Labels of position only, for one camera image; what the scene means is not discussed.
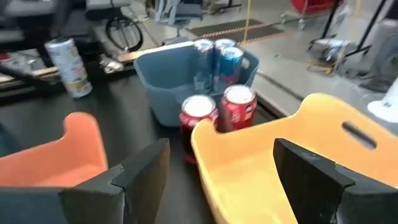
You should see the red cola can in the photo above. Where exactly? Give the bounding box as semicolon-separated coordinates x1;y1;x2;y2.
219;84;258;133
178;94;220;164

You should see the yellow cable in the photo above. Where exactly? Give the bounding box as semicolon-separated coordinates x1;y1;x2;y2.
242;0;252;43

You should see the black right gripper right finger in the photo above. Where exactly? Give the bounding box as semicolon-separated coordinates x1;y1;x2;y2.
273;138;398;224

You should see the black tripod stand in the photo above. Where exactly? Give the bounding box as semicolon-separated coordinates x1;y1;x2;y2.
307;0;388;60

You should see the orange plastic bin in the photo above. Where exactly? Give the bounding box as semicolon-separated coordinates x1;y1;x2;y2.
0;111;109;187

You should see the wire rack with red bins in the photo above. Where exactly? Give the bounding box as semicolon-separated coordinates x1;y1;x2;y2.
281;0;343;30

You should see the blue soda can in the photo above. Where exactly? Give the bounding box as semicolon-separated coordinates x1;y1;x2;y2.
217;46;245;90
214;37;237;63
194;39;216;91

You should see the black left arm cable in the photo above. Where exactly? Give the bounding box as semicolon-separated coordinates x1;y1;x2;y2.
105;15;144;53

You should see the white round floor disc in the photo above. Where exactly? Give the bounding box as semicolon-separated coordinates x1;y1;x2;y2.
366;77;398;124

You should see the tall silver can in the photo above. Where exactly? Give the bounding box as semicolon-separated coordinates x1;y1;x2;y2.
44;37;93;99

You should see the office chair with black casters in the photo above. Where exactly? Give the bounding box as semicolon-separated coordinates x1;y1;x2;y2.
155;0;203;44

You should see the black orange striped floor mat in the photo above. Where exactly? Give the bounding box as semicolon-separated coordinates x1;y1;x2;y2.
188;18;285;44

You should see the blue plastic bin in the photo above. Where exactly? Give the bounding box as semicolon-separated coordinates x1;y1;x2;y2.
133;41;261;128

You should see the yellow plastic bin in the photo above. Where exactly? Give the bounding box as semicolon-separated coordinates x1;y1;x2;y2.
190;93;398;224

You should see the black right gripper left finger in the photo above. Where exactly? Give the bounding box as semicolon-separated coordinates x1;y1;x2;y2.
0;138;171;224

